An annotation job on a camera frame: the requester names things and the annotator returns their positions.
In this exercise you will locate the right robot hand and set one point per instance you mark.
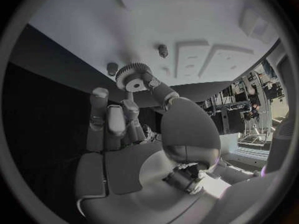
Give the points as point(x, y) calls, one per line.
point(130, 171)

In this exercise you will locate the large gear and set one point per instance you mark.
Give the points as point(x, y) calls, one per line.
point(134, 85)

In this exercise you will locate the white task board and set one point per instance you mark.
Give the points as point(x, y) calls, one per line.
point(93, 31)

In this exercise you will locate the short peg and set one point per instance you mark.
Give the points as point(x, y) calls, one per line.
point(111, 68)
point(163, 50)

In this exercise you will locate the workshop rack with equipment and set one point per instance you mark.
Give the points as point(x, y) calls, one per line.
point(236, 104)

